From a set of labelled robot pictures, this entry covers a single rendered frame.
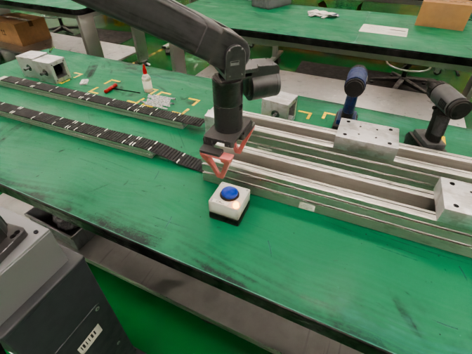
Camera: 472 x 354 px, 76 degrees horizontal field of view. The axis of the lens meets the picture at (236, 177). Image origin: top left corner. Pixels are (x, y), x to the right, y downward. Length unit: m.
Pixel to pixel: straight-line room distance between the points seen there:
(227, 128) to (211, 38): 0.17
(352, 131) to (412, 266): 0.38
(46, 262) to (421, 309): 0.75
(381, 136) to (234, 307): 0.81
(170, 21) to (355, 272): 0.59
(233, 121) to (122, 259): 1.01
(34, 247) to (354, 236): 0.68
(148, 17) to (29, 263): 0.50
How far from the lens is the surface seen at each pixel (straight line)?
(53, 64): 1.65
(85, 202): 0.90
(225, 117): 0.58
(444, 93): 1.04
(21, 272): 0.72
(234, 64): 0.53
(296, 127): 0.98
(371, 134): 0.92
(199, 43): 0.51
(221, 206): 0.72
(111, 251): 1.51
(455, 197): 0.80
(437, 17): 2.71
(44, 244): 0.72
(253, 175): 0.78
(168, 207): 0.82
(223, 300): 1.28
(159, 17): 0.49
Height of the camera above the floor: 1.36
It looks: 40 degrees down
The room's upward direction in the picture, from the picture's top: straight up
